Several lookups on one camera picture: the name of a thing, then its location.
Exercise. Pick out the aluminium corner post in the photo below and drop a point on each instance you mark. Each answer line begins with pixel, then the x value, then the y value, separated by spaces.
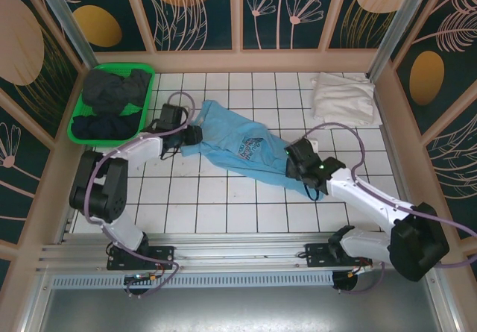
pixel 406 18
pixel 64 18

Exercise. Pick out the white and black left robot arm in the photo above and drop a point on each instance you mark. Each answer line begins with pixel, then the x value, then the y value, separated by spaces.
pixel 141 147

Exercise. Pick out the crumpled navy t-shirt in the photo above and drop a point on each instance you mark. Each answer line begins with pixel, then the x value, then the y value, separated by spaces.
pixel 100 127

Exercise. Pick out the folded white t-shirt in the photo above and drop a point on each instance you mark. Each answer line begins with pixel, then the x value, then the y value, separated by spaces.
pixel 343 99

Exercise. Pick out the green plastic basket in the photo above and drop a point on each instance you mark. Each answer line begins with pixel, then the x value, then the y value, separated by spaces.
pixel 143 104

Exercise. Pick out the small circuit board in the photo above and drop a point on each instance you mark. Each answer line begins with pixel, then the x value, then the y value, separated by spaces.
pixel 139 278

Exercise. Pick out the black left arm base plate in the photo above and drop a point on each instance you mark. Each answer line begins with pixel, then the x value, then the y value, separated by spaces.
pixel 160 257

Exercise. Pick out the light blue printed t-shirt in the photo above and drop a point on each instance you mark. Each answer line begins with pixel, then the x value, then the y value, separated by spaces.
pixel 223 134

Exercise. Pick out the crumpled grey t-shirt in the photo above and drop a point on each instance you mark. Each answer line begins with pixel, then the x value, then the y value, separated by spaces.
pixel 108 91

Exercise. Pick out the aluminium mounting rail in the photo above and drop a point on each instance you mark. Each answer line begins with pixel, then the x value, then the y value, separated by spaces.
pixel 238 248

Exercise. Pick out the grey metal sheet panel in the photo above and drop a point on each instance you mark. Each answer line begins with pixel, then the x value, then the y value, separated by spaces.
pixel 238 309

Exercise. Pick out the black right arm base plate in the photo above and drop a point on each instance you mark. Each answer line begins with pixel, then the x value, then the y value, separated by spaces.
pixel 316 255

